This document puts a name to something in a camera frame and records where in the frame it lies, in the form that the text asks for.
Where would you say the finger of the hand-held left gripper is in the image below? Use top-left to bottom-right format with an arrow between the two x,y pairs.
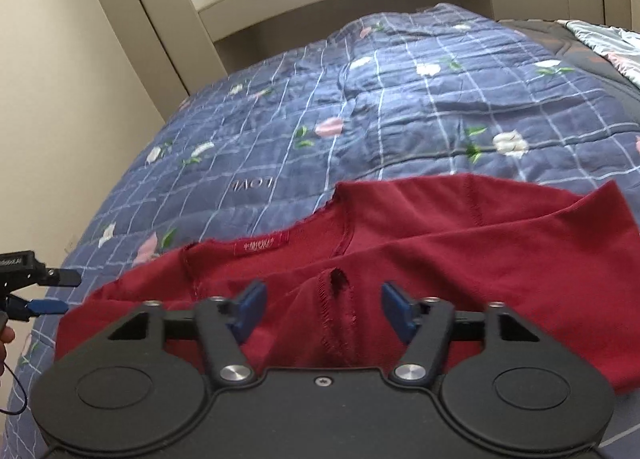
45,268 -> 82,288
4,295 -> 70,322

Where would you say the red shirt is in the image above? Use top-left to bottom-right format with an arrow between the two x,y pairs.
54,173 -> 637,396

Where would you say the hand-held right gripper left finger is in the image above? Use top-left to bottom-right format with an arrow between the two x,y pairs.
106,281 -> 266,387

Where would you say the light blue floral cloth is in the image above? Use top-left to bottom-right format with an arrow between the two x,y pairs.
564,19 -> 640,88

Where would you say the blue checked floral quilt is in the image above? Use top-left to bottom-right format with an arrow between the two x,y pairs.
0,3 -> 640,446

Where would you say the person's left hand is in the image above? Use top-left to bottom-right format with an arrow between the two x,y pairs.
0,325 -> 16,366

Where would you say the thin black cable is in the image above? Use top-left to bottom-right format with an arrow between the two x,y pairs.
0,361 -> 27,416

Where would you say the dark grey quilted mattress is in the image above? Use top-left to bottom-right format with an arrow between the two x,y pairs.
497,18 -> 640,96

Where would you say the beige headboard shelf unit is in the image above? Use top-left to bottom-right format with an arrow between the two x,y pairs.
197,0 -> 490,76

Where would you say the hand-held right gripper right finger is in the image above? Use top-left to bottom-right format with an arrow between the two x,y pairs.
380,281 -> 544,387

